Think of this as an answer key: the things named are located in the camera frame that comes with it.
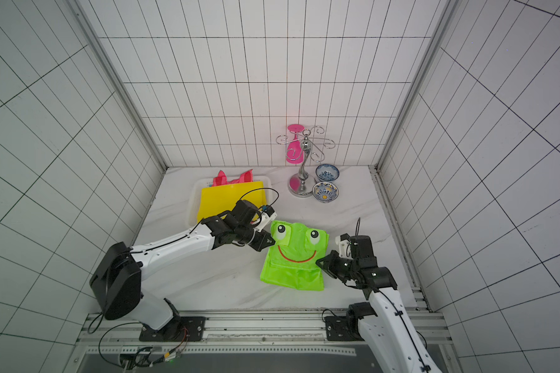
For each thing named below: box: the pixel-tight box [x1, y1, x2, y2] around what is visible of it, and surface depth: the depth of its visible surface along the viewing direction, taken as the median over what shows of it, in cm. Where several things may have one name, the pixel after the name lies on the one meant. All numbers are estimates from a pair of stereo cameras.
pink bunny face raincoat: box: [211, 169, 254, 187], surface depth 102 cm
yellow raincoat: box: [197, 181, 267, 223], surface depth 100 cm
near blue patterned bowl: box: [311, 181, 340, 204], surface depth 109 cm
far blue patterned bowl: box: [315, 163, 340, 182], surface depth 116 cm
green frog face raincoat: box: [259, 219, 330, 292], surface depth 80 cm
